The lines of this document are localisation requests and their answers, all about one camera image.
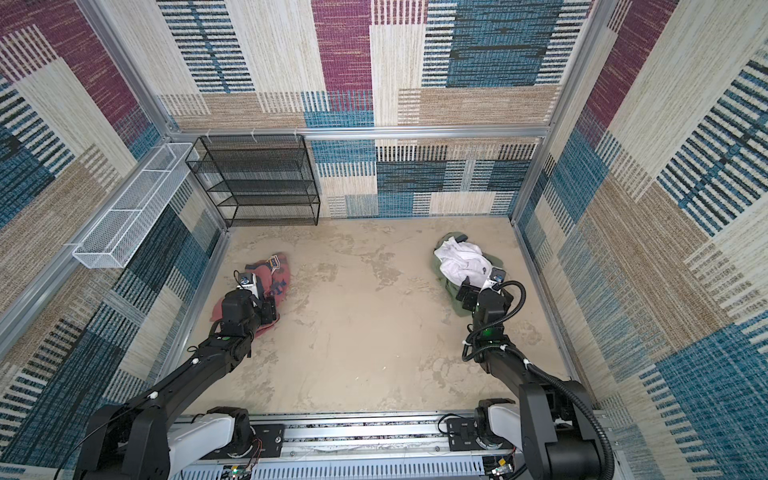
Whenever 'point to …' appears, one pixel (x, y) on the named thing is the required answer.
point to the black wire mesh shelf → (258, 180)
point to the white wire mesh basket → (117, 235)
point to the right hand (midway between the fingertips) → (482, 284)
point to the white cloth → (463, 259)
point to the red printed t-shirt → (273, 276)
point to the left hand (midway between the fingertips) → (257, 293)
